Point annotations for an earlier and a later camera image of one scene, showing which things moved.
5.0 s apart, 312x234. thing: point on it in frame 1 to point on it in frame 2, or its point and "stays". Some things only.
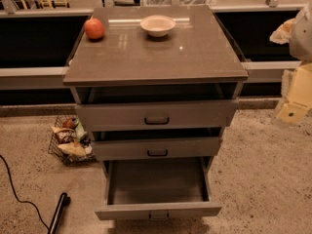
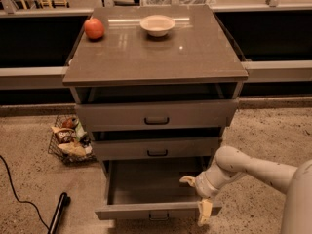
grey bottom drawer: x=159 y=188 stays
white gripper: x=302 y=36 to x=202 y=185
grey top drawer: x=212 y=113 stays
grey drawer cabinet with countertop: x=156 y=107 stays
